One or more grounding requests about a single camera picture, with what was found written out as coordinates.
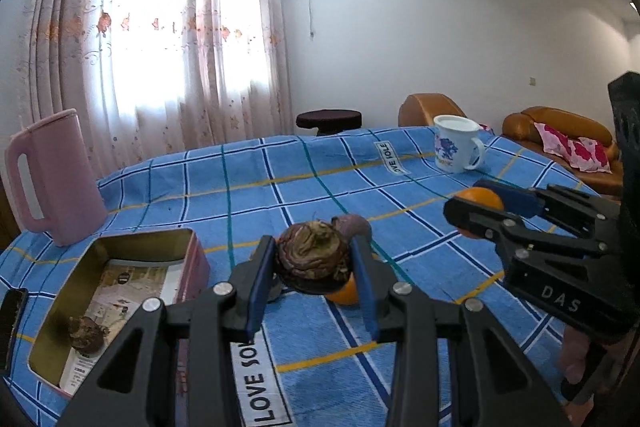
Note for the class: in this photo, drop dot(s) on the white mug with blue print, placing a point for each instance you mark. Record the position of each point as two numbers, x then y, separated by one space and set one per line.
452 142

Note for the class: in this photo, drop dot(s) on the blue checked tablecloth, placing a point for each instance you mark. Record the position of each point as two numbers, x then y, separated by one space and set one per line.
310 187

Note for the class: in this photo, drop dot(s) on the pink electric kettle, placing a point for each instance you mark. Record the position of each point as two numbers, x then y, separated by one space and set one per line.
55 177

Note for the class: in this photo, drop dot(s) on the printed paper sheet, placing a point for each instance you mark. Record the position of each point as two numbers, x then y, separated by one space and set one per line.
135 292

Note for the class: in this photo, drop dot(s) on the dark brown round stool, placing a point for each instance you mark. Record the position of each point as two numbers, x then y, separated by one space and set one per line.
327 119

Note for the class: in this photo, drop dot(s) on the sheer floral curtain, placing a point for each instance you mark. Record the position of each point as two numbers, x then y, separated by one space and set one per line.
165 32

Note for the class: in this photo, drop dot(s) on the wrinkled brown fruit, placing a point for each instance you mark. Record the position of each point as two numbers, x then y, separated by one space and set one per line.
312 254
87 332

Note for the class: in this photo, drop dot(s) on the brown leather sofa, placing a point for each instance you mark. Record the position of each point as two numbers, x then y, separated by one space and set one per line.
565 122

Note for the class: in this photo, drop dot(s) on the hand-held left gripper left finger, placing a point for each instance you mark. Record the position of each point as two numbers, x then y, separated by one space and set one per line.
260 289

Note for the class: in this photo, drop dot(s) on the pink floral pillow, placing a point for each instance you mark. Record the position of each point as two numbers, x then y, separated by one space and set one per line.
575 149

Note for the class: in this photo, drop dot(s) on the pink tin box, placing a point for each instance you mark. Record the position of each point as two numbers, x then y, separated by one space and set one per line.
192 267

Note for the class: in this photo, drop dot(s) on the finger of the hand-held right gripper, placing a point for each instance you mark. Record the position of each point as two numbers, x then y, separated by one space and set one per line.
520 200
475 217

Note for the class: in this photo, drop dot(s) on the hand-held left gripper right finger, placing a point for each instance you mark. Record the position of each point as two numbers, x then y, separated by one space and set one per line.
365 294

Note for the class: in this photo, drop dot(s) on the purple passion fruit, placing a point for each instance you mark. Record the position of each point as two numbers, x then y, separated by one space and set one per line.
357 229

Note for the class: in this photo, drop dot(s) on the orange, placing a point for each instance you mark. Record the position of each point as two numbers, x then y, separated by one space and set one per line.
345 292
480 197

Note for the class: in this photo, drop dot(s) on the brown leather armchair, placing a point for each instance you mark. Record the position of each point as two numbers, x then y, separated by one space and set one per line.
420 109

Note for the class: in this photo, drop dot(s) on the red cloth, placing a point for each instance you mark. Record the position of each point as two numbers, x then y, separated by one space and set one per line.
486 128

